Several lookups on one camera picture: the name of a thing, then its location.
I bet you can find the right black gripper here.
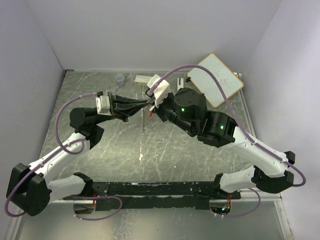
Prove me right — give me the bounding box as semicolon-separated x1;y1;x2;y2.
148;91;195;135

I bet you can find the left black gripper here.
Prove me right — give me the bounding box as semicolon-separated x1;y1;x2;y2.
94;91;149;125

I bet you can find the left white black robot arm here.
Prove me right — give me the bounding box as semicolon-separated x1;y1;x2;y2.
4;92;148;218

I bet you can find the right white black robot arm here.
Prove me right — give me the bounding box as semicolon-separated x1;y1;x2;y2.
153;87;295;199

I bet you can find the clear plastic cup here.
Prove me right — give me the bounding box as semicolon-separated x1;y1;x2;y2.
114;73;126;87

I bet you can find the white black small device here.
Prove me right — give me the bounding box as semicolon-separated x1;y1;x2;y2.
177;78;184;91

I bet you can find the white red cardboard box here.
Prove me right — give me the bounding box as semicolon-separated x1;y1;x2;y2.
134;75;152;86

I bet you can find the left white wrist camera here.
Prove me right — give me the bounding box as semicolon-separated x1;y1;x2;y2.
95;95;111;116

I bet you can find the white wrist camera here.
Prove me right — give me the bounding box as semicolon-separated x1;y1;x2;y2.
145;74;171;108
95;95;111;116

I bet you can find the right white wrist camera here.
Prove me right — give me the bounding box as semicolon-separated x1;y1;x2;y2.
145;74;171;108

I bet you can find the small whiteboard wooden frame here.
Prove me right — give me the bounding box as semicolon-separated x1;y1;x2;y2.
187;53;244;108

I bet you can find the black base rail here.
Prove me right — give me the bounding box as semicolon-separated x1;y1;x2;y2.
62;181;242;211

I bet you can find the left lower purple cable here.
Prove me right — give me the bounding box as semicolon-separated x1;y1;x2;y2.
66;195;123;221

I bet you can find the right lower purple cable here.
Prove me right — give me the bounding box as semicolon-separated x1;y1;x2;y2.
214;187;262;219

